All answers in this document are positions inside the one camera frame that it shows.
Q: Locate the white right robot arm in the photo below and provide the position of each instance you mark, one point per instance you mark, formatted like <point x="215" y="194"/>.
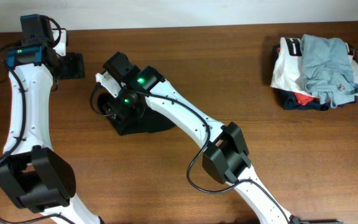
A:
<point x="143" y="101"/>

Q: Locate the navy red garment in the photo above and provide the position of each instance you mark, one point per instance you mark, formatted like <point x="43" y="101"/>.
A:
<point x="297" y="101"/>

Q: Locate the black t-shirt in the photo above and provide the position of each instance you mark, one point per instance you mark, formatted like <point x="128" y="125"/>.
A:
<point x="150" y="122"/>

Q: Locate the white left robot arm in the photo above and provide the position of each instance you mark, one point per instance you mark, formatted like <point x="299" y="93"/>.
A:
<point x="32" y="175"/>

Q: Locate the white garment in pile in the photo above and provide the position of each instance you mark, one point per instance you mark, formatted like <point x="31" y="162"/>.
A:
<point x="287" y="74"/>

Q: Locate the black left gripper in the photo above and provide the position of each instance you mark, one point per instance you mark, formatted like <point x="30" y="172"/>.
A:
<point x="75" y="66"/>

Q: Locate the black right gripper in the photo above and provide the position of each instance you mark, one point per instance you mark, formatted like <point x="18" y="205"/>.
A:
<point x="115" y="107"/>

